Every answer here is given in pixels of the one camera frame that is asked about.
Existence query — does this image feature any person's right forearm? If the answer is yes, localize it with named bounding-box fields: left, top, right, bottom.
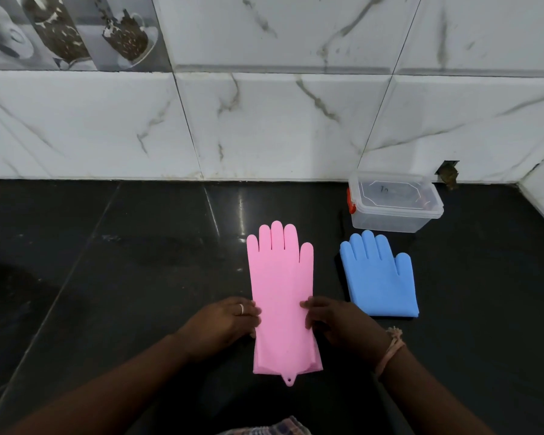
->
left=378, top=345, right=496, bottom=435

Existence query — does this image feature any clear plastic container with lid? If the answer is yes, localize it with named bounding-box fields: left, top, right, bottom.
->
left=346, top=171, right=445, bottom=234

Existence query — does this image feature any pale thread wrist band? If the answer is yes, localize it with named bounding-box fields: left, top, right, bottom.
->
left=374, top=326, right=407, bottom=379

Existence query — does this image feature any person's right hand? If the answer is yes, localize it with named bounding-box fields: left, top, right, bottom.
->
left=300, top=296, right=391, bottom=366

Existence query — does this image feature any pink silicone glove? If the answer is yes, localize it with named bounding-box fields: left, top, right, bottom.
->
left=246, top=220, right=324, bottom=387

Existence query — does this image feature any person's checked clothing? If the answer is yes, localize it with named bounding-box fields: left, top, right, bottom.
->
left=217, top=416, right=312, bottom=435

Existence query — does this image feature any blue silicone glove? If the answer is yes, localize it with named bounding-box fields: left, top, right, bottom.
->
left=339, top=230, right=420, bottom=319

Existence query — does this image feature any person's left hand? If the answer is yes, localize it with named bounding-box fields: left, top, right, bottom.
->
left=177, top=296, right=262, bottom=362

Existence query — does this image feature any person's left forearm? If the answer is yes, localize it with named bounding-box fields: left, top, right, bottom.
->
left=4, top=332, right=194, bottom=435

